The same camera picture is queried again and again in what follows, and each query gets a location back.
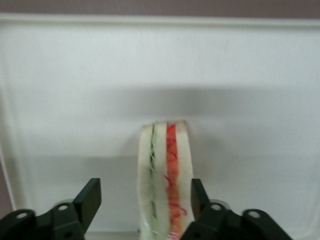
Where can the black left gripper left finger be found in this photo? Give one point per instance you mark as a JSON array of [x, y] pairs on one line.
[[62, 222]]

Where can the triangular sandwich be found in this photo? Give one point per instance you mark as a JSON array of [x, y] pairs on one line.
[[160, 175]]

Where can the beige rectangular tray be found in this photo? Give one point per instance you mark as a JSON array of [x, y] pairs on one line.
[[150, 62]]

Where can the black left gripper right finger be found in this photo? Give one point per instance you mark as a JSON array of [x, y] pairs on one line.
[[225, 225]]

